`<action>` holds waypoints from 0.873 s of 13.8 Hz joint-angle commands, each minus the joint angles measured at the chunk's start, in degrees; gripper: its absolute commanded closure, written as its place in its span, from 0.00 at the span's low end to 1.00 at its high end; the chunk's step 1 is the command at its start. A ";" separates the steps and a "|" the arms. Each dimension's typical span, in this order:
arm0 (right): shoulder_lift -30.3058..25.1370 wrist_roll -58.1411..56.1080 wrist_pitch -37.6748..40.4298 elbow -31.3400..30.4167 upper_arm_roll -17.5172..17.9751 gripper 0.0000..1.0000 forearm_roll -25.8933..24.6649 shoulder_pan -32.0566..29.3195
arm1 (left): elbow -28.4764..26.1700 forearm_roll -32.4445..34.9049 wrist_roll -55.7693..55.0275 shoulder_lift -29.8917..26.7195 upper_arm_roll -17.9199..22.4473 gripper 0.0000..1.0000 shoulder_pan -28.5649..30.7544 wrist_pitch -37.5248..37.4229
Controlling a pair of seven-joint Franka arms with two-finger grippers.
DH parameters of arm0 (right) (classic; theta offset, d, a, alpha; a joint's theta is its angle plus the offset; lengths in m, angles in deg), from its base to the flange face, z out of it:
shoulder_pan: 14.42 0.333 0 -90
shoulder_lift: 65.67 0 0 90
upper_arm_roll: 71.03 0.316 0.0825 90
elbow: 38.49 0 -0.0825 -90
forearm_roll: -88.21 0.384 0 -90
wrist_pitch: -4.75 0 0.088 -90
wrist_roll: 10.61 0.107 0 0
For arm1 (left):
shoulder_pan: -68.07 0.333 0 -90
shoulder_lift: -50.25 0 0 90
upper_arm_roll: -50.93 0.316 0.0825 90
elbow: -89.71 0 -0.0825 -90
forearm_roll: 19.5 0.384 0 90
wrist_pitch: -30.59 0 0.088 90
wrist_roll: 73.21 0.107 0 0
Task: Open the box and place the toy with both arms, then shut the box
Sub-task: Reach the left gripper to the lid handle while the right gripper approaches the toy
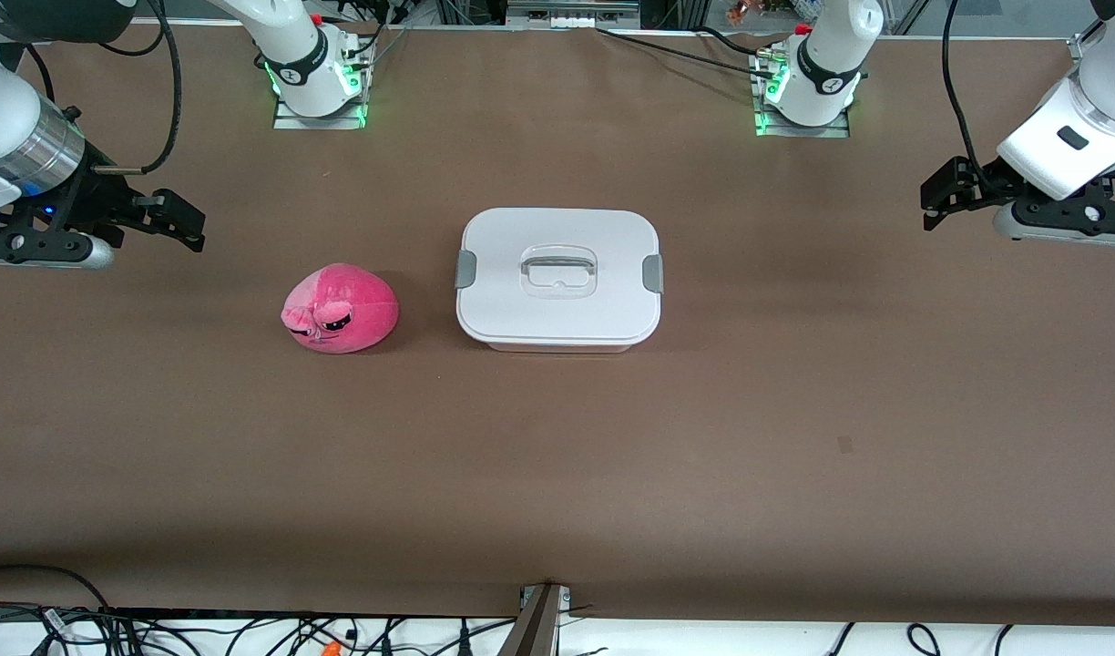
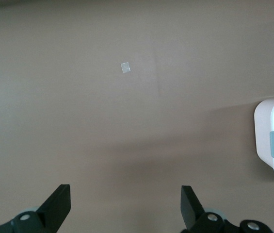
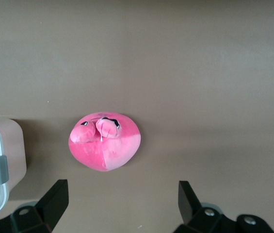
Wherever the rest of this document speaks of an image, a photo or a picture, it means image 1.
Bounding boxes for pink plush toy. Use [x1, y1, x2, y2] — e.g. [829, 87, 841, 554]
[281, 262, 400, 355]

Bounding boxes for white box lid grey latches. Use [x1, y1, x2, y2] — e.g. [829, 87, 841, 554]
[455, 207, 665, 347]

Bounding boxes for translucent plastic box base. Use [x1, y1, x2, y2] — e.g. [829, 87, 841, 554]
[483, 339, 635, 354]

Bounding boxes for grey background device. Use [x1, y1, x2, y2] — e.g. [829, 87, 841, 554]
[506, 0, 640, 28]

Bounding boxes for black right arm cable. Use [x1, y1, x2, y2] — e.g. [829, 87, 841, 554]
[93, 0, 183, 176]

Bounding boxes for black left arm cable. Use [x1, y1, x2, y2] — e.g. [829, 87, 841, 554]
[940, 0, 991, 197]

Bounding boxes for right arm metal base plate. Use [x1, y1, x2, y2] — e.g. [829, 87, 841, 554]
[272, 50, 369, 130]

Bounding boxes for short black table cable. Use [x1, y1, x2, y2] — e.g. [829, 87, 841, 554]
[699, 26, 777, 57]

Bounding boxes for long black table cable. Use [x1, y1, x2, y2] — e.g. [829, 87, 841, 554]
[597, 26, 782, 78]

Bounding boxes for black looped floor cable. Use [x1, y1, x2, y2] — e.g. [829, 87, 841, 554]
[0, 563, 112, 613]

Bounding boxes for black floor cable tangle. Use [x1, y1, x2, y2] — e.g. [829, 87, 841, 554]
[0, 606, 522, 656]

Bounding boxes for aluminium table edge bracket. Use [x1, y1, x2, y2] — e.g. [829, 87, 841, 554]
[498, 583, 574, 656]

